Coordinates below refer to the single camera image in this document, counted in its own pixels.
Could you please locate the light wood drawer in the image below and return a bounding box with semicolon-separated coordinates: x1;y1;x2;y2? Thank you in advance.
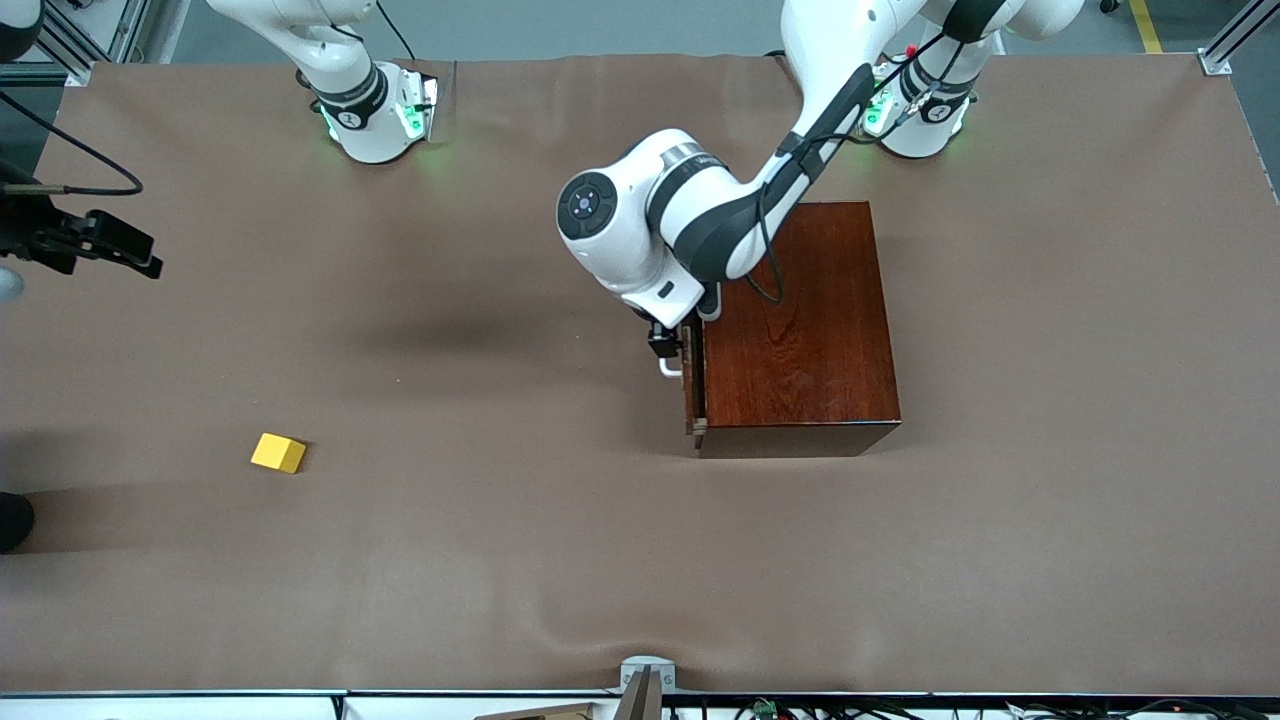
683;328;709;451

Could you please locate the black round object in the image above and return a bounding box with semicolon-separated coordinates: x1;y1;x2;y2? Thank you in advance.
0;492;36;554

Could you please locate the grey front camera mount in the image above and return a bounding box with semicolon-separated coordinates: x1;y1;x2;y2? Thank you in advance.
612;655;678;720

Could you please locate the thin black base cable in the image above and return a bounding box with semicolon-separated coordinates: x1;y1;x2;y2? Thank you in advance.
375;0;413;63

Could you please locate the table cover sheet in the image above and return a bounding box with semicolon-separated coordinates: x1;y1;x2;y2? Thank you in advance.
0;52;1280;698

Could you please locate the arm base connector panel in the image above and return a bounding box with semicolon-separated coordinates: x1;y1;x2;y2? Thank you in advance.
862;62;896;136

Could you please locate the aluminium frame profile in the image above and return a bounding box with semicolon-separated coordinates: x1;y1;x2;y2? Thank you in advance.
1198;0;1280;77
28;0;191;86

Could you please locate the yellow block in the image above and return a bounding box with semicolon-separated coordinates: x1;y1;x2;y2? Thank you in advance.
250;432;308;475

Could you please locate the wooden board piece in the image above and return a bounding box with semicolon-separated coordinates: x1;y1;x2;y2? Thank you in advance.
475;702;601;720

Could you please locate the dark red wooden cabinet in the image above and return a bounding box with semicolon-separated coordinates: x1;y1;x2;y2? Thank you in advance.
700;200;903;459

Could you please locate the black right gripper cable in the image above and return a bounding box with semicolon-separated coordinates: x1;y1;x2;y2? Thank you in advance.
0;92;144;196

